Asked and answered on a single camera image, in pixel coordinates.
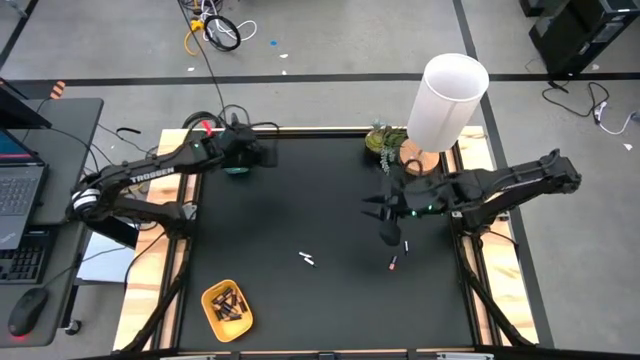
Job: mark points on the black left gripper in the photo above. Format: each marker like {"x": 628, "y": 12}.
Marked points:
{"x": 242, "y": 150}

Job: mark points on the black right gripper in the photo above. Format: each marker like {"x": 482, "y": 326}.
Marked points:
{"x": 420, "y": 197}

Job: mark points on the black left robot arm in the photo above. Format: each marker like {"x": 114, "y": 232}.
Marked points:
{"x": 150, "y": 172}

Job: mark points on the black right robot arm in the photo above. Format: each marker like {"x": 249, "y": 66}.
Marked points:
{"x": 525, "y": 175}

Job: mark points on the teal plastic bin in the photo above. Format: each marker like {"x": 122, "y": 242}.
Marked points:
{"x": 237, "y": 171}

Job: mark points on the red plastic clip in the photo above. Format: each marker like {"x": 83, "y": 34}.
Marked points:
{"x": 207, "y": 128}

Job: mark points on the potted artificial succulent plant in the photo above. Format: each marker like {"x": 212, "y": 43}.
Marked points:
{"x": 382, "y": 142}

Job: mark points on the white shade table lamp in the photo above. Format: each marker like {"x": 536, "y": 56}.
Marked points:
{"x": 450, "y": 100}

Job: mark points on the light wooden table board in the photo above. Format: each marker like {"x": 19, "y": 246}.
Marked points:
{"x": 517, "y": 285}

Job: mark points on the black desk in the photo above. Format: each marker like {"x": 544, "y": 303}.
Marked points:
{"x": 70, "y": 150}

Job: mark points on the yellow plastic bin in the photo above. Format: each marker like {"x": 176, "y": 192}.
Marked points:
{"x": 232, "y": 331}

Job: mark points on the orange black striped marker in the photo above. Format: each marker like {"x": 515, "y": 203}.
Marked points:
{"x": 58, "y": 90}

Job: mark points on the black laptop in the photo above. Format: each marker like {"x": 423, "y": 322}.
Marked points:
{"x": 20, "y": 195}

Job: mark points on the black desk monitor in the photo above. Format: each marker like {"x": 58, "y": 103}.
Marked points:
{"x": 17, "y": 112}

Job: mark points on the dark grey side desk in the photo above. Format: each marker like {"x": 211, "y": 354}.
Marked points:
{"x": 55, "y": 300}

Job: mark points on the black desk caster wheel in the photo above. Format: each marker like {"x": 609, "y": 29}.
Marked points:
{"x": 73, "y": 327}

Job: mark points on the black keyboard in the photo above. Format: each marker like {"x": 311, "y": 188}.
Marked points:
{"x": 22, "y": 262}

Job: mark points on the black equipment case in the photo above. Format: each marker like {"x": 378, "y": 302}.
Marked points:
{"x": 575, "y": 35}

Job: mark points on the black computer mouse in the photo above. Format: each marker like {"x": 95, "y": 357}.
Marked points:
{"x": 27, "y": 310}

